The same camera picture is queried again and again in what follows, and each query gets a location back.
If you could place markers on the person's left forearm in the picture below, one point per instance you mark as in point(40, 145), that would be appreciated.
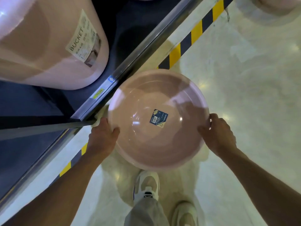
point(58, 193)

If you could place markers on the yellow price tag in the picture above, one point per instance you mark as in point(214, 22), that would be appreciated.
point(98, 93)

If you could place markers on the white sneaker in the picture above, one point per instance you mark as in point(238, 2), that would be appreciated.
point(184, 215)
point(147, 183)

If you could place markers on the grey trousers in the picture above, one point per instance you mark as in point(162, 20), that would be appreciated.
point(145, 214)

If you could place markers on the yellow black hazard tape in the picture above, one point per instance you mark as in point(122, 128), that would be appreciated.
point(175, 55)

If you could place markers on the pink bucket with paper label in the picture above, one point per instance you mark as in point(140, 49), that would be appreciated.
point(47, 56)

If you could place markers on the person's right forearm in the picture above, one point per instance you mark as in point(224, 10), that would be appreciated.
point(265, 193)

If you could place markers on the pink plastic basin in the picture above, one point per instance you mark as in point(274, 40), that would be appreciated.
point(277, 2)
point(141, 143)

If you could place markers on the dark metal shelf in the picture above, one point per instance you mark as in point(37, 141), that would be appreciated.
point(131, 25)

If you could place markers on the person's right hand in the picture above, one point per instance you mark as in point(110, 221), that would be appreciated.
point(219, 138)

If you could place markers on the person's left hand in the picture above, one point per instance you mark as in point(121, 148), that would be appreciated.
point(101, 141)

